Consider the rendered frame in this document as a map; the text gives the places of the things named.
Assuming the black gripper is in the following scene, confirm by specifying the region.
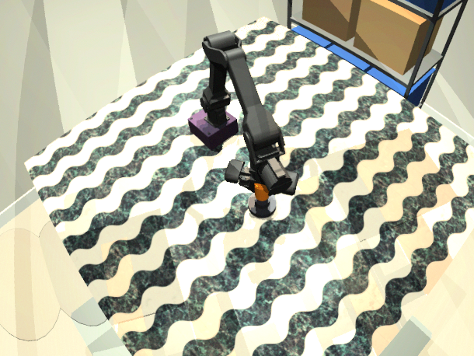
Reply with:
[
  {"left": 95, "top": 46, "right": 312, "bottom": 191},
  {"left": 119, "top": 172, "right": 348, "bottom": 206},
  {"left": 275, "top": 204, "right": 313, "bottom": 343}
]
[{"left": 225, "top": 159, "right": 299, "bottom": 196}]

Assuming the orange knob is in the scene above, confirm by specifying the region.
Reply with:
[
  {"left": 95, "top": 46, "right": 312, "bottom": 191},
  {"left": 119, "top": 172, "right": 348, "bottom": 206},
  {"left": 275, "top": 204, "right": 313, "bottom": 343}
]
[{"left": 254, "top": 183, "right": 269, "bottom": 201}]

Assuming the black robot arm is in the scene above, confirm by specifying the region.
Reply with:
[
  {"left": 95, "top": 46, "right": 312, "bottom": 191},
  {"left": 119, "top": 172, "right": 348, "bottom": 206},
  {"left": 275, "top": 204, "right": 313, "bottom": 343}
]
[{"left": 199, "top": 30, "right": 292, "bottom": 195}]

